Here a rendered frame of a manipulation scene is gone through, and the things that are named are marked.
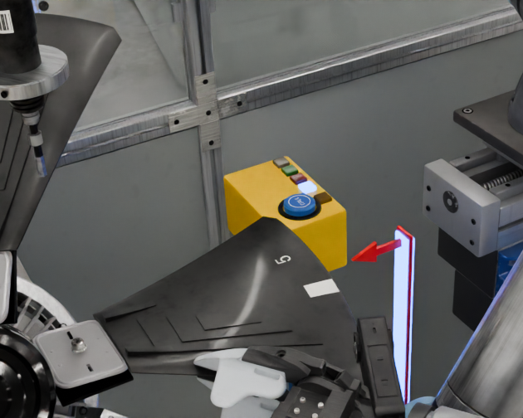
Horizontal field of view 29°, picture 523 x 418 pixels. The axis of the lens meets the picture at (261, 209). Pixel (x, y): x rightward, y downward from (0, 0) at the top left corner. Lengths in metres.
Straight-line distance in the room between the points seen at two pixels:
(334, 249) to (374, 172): 0.68
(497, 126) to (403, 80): 0.41
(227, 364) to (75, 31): 0.33
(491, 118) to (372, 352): 0.75
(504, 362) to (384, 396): 0.11
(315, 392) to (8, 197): 0.32
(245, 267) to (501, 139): 0.60
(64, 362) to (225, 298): 0.17
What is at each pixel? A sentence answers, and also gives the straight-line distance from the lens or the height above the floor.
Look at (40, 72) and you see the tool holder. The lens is 0.77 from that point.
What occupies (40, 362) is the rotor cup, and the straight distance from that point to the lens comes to 0.87.
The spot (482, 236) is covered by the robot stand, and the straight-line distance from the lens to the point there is 1.48.
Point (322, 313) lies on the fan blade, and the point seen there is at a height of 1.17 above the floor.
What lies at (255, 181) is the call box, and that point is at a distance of 1.36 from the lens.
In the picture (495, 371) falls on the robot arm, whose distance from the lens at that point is 0.90.
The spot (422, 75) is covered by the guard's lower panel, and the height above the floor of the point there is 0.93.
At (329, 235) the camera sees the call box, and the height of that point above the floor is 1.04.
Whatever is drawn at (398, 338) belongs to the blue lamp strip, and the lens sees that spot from 1.14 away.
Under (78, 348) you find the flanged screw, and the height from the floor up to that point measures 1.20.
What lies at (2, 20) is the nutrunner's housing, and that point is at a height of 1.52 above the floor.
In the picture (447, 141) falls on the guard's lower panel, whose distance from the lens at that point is 2.05.
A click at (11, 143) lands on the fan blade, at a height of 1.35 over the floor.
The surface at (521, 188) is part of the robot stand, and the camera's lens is 1.51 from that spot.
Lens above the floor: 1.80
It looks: 34 degrees down
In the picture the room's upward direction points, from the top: 4 degrees counter-clockwise
